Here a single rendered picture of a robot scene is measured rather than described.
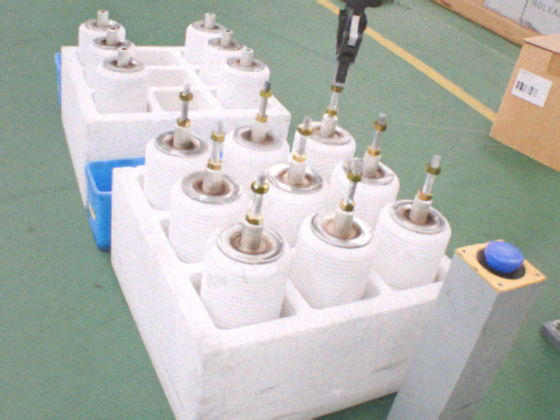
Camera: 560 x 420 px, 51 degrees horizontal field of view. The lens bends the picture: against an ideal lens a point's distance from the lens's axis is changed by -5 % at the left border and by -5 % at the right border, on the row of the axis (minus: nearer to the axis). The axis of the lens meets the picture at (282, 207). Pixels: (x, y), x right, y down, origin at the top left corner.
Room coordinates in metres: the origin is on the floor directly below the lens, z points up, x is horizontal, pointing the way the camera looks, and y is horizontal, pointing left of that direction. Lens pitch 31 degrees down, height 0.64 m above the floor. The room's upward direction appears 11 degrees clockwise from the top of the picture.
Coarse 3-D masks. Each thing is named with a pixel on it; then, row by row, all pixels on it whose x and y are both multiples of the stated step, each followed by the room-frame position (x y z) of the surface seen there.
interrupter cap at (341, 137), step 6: (312, 126) 0.89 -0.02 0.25; (318, 126) 0.90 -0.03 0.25; (336, 126) 0.91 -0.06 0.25; (318, 132) 0.88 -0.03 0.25; (336, 132) 0.89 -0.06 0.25; (342, 132) 0.89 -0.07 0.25; (312, 138) 0.85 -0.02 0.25; (318, 138) 0.85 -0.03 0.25; (324, 138) 0.86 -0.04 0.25; (330, 138) 0.87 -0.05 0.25; (336, 138) 0.87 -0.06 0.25; (342, 138) 0.87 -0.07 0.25; (348, 138) 0.87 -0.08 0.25; (324, 144) 0.84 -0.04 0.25; (330, 144) 0.84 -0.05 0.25; (336, 144) 0.84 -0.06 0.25; (342, 144) 0.85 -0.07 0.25
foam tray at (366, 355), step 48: (144, 240) 0.63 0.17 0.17; (144, 288) 0.62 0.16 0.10; (192, 288) 0.54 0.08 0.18; (288, 288) 0.58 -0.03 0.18; (384, 288) 0.61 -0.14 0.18; (432, 288) 0.63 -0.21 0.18; (144, 336) 0.61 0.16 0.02; (192, 336) 0.47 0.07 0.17; (240, 336) 0.48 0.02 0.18; (288, 336) 0.50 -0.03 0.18; (336, 336) 0.54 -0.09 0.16; (384, 336) 0.58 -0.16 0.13; (192, 384) 0.46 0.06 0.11; (240, 384) 0.47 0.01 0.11; (288, 384) 0.51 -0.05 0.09; (336, 384) 0.55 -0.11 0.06; (384, 384) 0.60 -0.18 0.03
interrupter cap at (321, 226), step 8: (312, 216) 0.63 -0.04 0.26; (320, 216) 0.63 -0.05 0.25; (328, 216) 0.64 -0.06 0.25; (312, 224) 0.61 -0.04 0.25; (320, 224) 0.61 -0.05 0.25; (328, 224) 0.62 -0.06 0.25; (352, 224) 0.63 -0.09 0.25; (360, 224) 0.63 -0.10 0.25; (368, 224) 0.63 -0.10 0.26; (312, 232) 0.60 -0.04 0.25; (320, 232) 0.60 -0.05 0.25; (328, 232) 0.60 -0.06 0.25; (352, 232) 0.62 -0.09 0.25; (360, 232) 0.62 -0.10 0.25; (368, 232) 0.62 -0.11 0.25; (328, 240) 0.58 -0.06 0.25; (336, 240) 0.59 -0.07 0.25; (344, 240) 0.59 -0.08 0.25; (352, 240) 0.59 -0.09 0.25; (360, 240) 0.60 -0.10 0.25; (368, 240) 0.60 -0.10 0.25; (352, 248) 0.58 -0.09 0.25
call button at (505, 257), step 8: (496, 240) 0.53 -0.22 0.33; (488, 248) 0.51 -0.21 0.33; (496, 248) 0.51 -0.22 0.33; (504, 248) 0.52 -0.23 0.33; (512, 248) 0.52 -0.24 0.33; (488, 256) 0.50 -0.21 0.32; (496, 256) 0.50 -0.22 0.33; (504, 256) 0.50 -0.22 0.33; (512, 256) 0.50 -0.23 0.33; (520, 256) 0.51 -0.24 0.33; (496, 264) 0.50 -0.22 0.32; (504, 264) 0.49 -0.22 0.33; (512, 264) 0.49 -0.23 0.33; (520, 264) 0.50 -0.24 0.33
